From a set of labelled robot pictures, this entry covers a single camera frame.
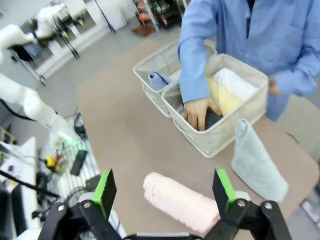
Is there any yellow towel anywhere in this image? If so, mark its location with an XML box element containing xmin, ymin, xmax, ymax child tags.
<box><xmin>206</xmin><ymin>77</ymin><xmax>245</xmax><ymax>117</ymax></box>

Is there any pale grey-blue folded towel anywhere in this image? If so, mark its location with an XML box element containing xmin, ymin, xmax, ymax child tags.
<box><xmin>231</xmin><ymin>118</ymin><xmax>290</xmax><ymax>204</ymax></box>

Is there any pink rolled towel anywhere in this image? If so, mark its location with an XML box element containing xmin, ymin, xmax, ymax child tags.
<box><xmin>142</xmin><ymin>171</ymin><xmax>222</xmax><ymax>237</ymax></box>

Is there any person's left forearm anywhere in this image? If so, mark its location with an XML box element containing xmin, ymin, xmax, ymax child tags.
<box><xmin>271</xmin><ymin>68</ymin><xmax>319</xmax><ymax>99</ymax></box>

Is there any white towel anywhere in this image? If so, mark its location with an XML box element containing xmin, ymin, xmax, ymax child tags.
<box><xmin>211</xmin><ymin>67</ymin><xmax>259</xmax><ymax>102</ymax></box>

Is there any yellow hand tool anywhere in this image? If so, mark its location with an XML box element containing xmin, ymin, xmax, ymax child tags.
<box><xmin>44</xmin><ymin>155</ymin><xmax>58</xmax><ymax>169</ymax></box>

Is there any black flat box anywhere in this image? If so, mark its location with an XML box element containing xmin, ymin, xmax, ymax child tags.
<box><xmin>69</xmin><ymin>149</ymin><xmax>89</xmax><ymax>176</ymax></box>

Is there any lavender blue towel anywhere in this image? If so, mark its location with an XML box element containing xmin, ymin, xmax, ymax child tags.
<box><xmin>147</xmin><ymin>71</ymin><xmax>174</xmax><ymax>92</ymax></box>

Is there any dark grey towel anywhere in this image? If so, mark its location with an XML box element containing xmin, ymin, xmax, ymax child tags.
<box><xmin>203</xmin><ymin>107</ymin><xmax>224</xmax><ymax>131</ymax></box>

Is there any person's right hand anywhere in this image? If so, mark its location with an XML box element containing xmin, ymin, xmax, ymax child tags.
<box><xmin>183</xmin><ymin>97</ymin><xmax>222</xmax><ymax>132</ymax></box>

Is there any brown floor cloth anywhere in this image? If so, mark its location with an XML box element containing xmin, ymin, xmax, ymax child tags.
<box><xmin>131</xmin><ymin>24</ymin><xmax>157</xmax><ymax>37</ymax></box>

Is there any person's left hand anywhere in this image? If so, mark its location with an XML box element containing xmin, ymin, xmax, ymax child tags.
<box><xmin>267</xmin><ymin>76</ymin><xmax>282</xmax><ymax>97</ymax></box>

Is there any person's right forearm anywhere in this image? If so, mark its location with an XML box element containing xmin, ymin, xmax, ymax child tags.
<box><xmin>178</xmin><ymin>41</ymin><xmax>211</xmax><ymax>104</ymax></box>

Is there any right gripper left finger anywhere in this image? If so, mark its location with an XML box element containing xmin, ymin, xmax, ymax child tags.
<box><xmin>43</xmin><ymin>168</ymin><xmax>118</xmax><ymax>240</ymax></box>

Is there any beige fabric storage bin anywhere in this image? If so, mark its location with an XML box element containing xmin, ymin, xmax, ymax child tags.
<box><xmin>161</xmin><ymin>53</ymin><xmax>270</xmax><ymax>159</ymax></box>
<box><xmin>132</xmin><ymin>39</ymin><xmax>218</xmax><ymax>118</ymax></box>

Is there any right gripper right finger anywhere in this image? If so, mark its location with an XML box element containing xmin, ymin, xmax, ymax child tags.
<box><xmin>202</xmin><ymin>167</ymin><xmax>292</xmax><ymax>240</ymax></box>

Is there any person torso in blue shirt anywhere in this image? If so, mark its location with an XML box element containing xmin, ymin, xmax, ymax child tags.
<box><xmin>178</xmin><ymin>0</ymin><xmax>320</xmax><ymax>122</ymax></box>

